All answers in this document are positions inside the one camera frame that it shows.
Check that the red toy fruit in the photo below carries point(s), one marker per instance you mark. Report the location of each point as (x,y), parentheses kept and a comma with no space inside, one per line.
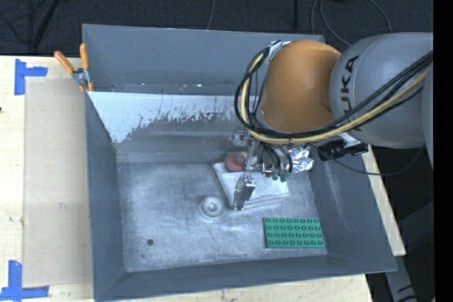
(234,161)

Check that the white cloth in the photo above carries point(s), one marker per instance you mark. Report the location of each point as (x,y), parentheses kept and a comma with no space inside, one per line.
(269,187)

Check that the crumpled silver foil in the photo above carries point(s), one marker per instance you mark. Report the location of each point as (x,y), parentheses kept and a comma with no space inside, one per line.
(301,159)

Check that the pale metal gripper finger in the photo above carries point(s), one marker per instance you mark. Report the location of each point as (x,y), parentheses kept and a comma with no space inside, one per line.
(238,196)
(247,191)

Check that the grey metal bin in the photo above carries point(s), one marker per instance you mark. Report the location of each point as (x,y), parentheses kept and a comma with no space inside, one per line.
(170,187)

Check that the green studded flat plate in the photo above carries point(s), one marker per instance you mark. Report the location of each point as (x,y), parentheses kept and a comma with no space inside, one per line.
(293,232)

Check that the brown cardboard board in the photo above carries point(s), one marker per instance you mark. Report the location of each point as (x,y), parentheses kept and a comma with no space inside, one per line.
(56,184)

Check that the black cylinder on white bracket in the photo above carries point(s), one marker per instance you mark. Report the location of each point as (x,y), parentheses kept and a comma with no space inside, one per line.
(334,150)

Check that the clear round glass thing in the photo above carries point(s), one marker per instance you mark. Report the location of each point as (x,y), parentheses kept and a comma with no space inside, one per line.
(211,207)

